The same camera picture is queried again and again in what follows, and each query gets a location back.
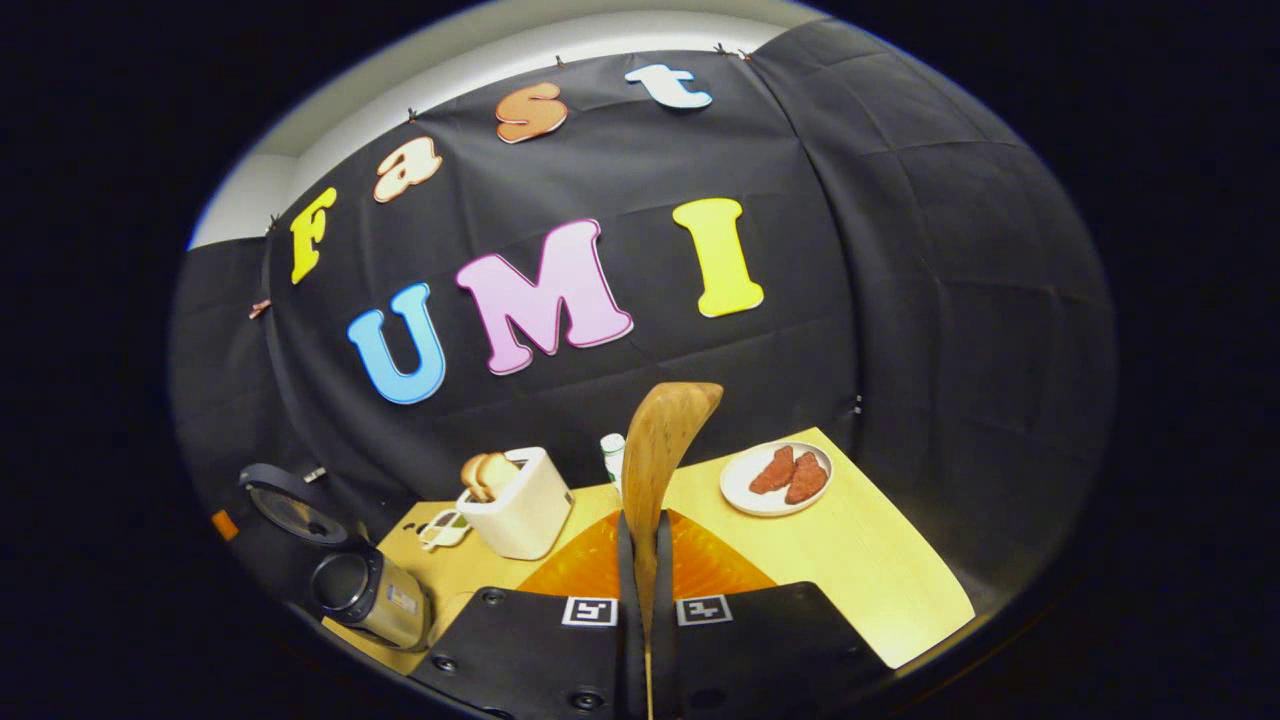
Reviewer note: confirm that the pink clip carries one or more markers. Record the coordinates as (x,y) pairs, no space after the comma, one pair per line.
(259,309)

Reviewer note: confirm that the wooden spoon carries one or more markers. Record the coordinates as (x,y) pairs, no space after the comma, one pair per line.
(660,450)

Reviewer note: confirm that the black backdrop cloth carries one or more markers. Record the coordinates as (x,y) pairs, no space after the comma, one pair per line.
(900,300)

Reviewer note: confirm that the toast bread slice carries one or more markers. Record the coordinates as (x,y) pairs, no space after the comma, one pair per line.
(472,475)
(498,470)

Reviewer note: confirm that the silver and black rice cooker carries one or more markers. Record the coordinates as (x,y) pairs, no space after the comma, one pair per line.
(385,600)

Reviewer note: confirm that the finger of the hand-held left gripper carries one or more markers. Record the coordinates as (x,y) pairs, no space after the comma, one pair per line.
(225,525)

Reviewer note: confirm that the white toaster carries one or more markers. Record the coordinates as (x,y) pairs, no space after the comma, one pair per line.
(525,520)

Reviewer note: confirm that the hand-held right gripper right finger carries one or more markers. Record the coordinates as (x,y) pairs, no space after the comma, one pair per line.
(664,640)

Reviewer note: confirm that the red meat slice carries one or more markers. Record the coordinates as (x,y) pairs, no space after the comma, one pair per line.
(773,470)
(806,478)

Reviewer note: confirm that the white divided condiment dish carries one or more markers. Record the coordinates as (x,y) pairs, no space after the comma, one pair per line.
(445,530)

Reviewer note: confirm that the white round plate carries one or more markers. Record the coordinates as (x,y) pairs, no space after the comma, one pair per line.
(740,490)

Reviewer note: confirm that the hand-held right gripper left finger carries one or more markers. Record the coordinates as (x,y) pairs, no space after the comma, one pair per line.
(627,640)

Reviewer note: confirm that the white drink bottle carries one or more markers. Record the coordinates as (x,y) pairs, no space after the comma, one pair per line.
(612,455)

